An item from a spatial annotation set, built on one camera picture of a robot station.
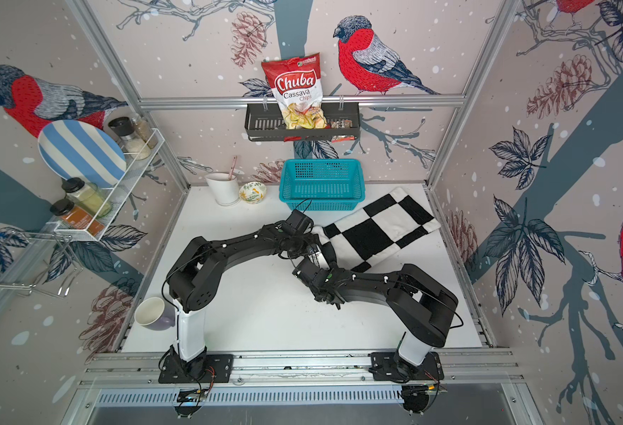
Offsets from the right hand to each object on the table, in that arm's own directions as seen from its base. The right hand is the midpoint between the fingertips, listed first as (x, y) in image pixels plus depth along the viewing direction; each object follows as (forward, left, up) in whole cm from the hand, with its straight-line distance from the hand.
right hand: (325, 269), depth 90 cm
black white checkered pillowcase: (+23, -27, -3) cm, 36 cm away
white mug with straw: (+30, +42, +10) cm, 52 cm away
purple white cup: (-18, +53, +1) cm, 56 cm away
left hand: (+8, +2, +4) cm, 9 cm away
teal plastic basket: (+45, +3, -3) cm, 45 cm away
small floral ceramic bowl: (+38, +34, -1) cm, 51 cm away
